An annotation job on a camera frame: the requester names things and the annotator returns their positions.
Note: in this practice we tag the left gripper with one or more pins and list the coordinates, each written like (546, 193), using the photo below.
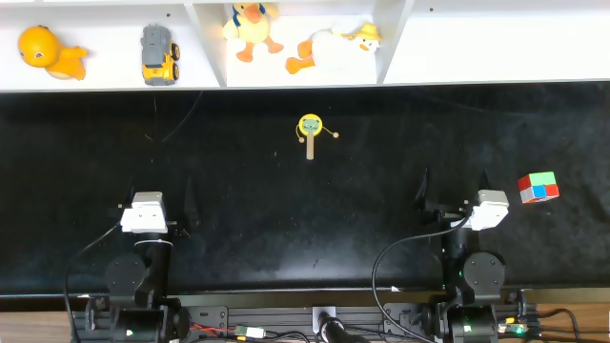
(177, 227)

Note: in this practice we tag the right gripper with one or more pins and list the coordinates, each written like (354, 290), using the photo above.
(448, 212)

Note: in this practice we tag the grey and yellow toy truck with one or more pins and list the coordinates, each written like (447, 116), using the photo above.
(157, 52)

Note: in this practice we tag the yellow rattle drum toy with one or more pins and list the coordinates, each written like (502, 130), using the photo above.
(311, 126)

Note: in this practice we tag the orange rubber toy figure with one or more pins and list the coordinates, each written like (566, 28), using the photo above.
(40, 47)

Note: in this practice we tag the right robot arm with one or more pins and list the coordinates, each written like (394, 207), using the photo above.
(481, 274)

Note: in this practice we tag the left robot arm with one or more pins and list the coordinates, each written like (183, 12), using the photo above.
(126, 276)

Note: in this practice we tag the many-coloured puzzle cube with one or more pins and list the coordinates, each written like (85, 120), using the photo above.
(538, 188)

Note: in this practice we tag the white shelf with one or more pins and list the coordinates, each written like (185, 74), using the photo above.
(476, 47)

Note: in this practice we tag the white plush duck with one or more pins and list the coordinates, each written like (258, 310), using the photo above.
(338, 50)

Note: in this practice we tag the yellow plush duck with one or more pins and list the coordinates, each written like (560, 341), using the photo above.
(252, 31)

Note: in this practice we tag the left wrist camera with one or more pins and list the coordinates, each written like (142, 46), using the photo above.
(145, 214)

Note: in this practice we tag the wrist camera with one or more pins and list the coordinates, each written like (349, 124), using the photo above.
(145, 214)
(486, 209)

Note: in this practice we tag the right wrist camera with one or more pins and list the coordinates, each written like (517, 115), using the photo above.
(486, 209)

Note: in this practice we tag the mounting rail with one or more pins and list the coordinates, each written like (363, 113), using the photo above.
(286, 319)

